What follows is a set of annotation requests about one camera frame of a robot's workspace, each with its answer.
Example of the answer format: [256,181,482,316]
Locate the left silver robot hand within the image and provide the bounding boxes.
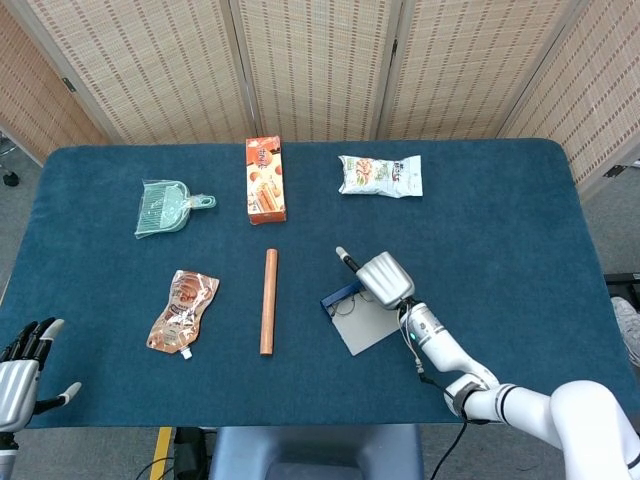
[0,317,83,432]

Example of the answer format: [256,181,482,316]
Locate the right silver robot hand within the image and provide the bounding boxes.
[335,245,416,307]

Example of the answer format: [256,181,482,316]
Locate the black eyeglasses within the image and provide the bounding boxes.
[329,292,376,319]

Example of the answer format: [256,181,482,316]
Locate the grey and blue box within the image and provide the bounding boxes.
[320,280,401,357]

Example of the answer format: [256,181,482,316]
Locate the white snack bag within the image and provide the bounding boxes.
[337,154,424,199]

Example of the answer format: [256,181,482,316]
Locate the wooden rolling pin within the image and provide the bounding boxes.
[259,248,280,357]

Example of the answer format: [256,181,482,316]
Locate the blue table cloth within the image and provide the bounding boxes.
[0,138,627,430]

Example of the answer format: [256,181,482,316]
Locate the orange snack box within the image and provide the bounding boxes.
[245,136,289,226]

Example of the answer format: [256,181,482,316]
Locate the yellow floor tape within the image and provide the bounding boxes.
[149,427,174,480]

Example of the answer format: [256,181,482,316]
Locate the brown spout drink pouch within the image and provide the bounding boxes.
[145,269,221,360]

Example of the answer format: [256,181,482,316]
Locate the grey-blue robot body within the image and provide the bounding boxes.
[207,424,426,480]

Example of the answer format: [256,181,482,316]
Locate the black chair base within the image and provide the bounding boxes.
[0,127,21,189]

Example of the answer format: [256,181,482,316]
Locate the bamboo folding screen panel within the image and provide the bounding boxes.
[497,0,640,201]
[0,0,109,166]
[374,0,591,142]
[227,0,406,144]
[9,0,256,146]

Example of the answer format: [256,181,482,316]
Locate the mint green plastic dustpan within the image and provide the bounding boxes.
[133,179,218,240]

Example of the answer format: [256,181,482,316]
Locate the white shoe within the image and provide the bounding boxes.
[610,296,640,369]

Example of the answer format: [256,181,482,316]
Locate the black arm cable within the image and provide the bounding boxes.
[414,364,474,480]

